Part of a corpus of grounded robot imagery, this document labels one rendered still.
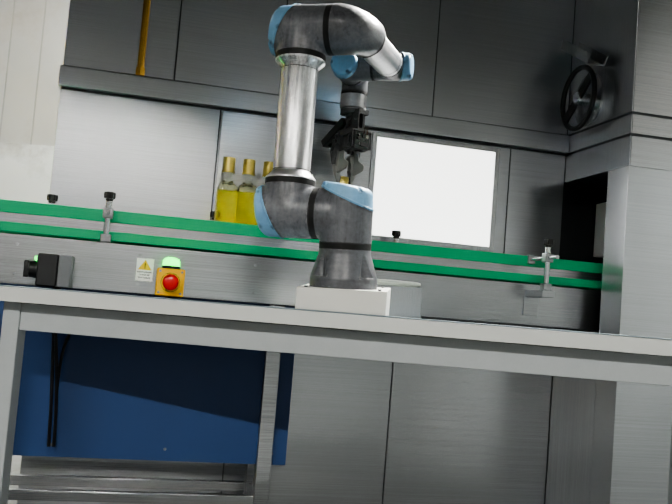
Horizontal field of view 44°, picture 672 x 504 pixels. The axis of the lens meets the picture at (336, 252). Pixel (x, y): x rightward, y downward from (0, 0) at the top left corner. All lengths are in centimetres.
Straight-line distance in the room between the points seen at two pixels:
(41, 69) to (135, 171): 299
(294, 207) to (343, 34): 40
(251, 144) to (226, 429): 85
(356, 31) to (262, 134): 73
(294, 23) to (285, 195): 39
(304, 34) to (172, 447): 110
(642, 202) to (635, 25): 52
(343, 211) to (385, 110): 92
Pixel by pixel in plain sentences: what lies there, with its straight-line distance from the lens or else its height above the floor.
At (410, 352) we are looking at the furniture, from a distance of 180.
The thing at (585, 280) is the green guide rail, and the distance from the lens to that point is 270.
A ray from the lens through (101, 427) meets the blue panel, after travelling 227.
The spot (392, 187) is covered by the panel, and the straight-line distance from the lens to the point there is 264.
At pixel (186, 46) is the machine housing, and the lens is 264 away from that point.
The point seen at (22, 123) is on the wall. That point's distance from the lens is 545.
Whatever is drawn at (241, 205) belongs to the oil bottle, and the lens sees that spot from 238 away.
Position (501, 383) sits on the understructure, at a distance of 279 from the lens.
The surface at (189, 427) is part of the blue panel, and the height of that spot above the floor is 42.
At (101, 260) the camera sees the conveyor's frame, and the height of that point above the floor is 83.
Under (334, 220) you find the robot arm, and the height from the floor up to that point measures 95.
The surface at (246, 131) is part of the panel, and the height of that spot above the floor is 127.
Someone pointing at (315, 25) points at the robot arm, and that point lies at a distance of 194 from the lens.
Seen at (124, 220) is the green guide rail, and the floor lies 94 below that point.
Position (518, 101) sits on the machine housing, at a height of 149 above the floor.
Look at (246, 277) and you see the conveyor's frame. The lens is 224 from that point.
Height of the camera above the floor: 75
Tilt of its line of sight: 4 degrees up
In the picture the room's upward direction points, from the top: 5 degrees clockwise
